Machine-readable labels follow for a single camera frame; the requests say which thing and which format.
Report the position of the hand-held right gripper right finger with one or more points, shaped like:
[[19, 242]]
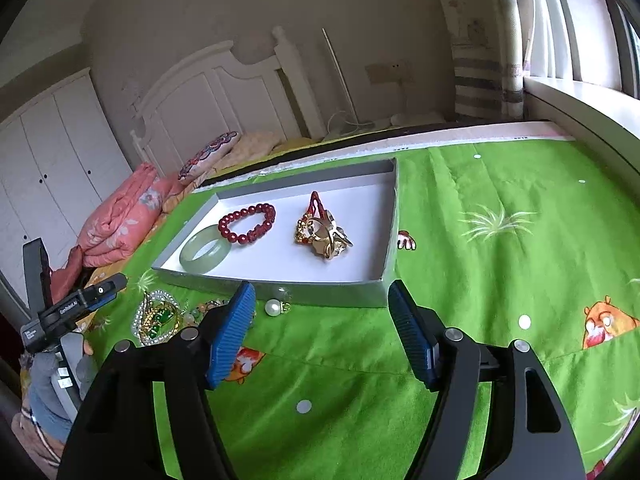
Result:
[[410, 335]]

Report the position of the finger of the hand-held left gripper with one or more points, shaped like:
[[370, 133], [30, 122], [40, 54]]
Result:
[[105, 290]]

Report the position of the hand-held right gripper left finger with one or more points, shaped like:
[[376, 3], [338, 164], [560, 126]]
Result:
[[235, 330]]

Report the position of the pearl pendant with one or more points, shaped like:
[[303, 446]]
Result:
[[272, 307]]

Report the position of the grey shallow tray box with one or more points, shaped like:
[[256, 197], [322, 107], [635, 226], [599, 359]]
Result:
[[350, 230]]

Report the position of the person's left hand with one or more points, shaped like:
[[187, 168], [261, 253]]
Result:
[[75, 365]]

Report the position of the red cloth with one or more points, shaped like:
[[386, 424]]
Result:
[[67, 272]]

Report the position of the pink floral quilt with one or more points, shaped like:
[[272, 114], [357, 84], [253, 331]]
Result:
[[125, 210]]

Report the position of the pale green jade bangle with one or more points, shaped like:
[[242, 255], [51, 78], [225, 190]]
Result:
[[190, 260]]

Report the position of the green printed cloth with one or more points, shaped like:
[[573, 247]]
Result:
[[500, 270]]

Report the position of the white wardrobe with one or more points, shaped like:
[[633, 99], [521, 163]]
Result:
[[50, 160]]

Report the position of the colourful patterned pillow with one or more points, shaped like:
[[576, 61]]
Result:
[[210, 152]]

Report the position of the beige pillow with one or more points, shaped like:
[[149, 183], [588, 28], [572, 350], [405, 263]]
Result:
[[250, 147]]

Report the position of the yellow printed bedsheet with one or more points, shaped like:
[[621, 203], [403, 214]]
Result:
[[295, 144]]

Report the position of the white headboard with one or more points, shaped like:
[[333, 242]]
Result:
[[200, 100]]

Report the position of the white rod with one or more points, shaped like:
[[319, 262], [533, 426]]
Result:
[[340, 80]]

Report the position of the striped printed curtain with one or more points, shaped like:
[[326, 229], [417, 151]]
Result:
[[480, 70]]

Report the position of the white window sill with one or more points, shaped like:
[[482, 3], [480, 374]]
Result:
[[575, 105]]

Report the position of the wall socket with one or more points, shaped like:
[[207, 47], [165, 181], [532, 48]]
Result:
[[387, 72]]

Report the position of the dark window frame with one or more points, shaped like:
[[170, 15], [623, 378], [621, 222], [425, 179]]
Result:
[[627, 45]]

